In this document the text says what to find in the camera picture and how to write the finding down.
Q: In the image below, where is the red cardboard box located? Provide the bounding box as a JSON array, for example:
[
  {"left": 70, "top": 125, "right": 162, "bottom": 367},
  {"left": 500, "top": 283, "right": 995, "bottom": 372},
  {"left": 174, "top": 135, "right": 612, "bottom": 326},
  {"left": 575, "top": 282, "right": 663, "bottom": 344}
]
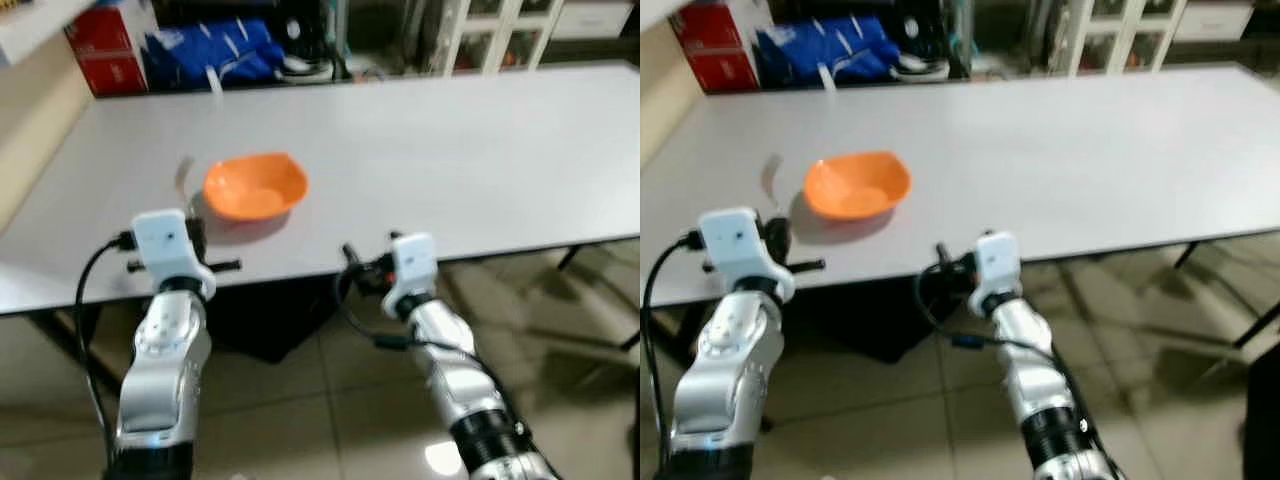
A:
[
  {"left": 669, "top": 0, "right": 763, "bottom": 94},
  {"left": 64, "top": 0, "right": 153, "bottom": 97}
]

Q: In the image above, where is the blue fabric bag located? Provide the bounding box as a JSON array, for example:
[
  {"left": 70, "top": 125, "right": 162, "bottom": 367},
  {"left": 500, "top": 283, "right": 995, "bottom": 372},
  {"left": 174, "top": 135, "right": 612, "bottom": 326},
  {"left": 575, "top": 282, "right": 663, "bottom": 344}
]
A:
[
  {"left": 754, "top": 14, "right": 903, "bottom": 87},
  {"left": 142, "top": 17, "right": 288, "bottom": 93}
]

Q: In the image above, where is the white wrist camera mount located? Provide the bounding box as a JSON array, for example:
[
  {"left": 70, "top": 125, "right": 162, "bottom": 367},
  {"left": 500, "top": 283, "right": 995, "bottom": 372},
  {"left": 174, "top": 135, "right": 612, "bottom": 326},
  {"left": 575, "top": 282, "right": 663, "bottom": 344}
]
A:
[
  {"left": 384, "top": 232, "right": 439, "bottom": 319},
  {"left": 697, "top": 207, "right": 797, "bottom": 302},
  {"left": 131, "top": 207, "right": 217, "bottom": 301},
  {"left": 968, "top": 231, "right": 1022, "bottom": 318}
]

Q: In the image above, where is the white glass door cabinet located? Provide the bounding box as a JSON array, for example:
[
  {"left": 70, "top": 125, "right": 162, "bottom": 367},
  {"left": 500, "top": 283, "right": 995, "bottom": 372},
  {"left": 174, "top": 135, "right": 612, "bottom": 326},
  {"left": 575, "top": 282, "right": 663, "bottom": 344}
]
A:
[
  {"left": 424, "top": 0, "right": 641, "bottom": 77},
  {"left": 1048, "top": 0, "right": 1259, "bottom": 77}
]

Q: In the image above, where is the orange plastic bowl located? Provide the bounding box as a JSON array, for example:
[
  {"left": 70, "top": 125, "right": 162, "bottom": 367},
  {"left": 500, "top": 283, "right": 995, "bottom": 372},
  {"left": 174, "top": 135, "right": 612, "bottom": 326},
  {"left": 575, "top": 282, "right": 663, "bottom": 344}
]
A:
[
  {"left": 203, "top": 152, "right": 310, "bottom": 222},
  {"left": 804, "top": 150, "right": 913, "bottom": 221}
]

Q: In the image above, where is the white spoon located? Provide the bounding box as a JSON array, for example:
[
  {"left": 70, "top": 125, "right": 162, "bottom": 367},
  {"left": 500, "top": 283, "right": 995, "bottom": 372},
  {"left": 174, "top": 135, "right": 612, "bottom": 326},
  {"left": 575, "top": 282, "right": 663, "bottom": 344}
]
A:
[
  {"left": 758, "top": 151, "right": 788, "bottom": 213},
  {"left": 174, "top": 154, "right": 198, "bottom": 213}
]

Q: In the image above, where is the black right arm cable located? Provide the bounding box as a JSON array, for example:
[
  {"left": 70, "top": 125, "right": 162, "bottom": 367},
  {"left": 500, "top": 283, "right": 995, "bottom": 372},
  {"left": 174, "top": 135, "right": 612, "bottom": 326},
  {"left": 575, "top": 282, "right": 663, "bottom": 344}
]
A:
[
  {"left": 334, "top": 266, "right": 476, "bottom": 353},
  {"left": 913, "top": 262, "right": 1063, "bottom": 353}
]

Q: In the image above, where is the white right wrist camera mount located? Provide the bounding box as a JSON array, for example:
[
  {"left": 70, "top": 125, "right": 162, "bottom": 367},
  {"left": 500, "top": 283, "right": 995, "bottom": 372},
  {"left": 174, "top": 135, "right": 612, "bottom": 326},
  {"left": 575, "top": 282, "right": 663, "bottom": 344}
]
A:
[
  {"left": 384, "top": 232, "right": 439, "bottom": 319},
  {"left": 968, "top": 231, "right": 1022, "bottom": 318}
]

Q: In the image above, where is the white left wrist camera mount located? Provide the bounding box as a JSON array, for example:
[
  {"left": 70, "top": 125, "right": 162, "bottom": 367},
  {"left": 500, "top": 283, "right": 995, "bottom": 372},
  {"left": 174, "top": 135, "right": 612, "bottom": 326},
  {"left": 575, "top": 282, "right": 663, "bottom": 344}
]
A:
[
  {"left": 697, "top": 207, "right": 797, "bottom": 302},
  {"left": 131, "top": 207, "right": 217, "bottom": 301}
]

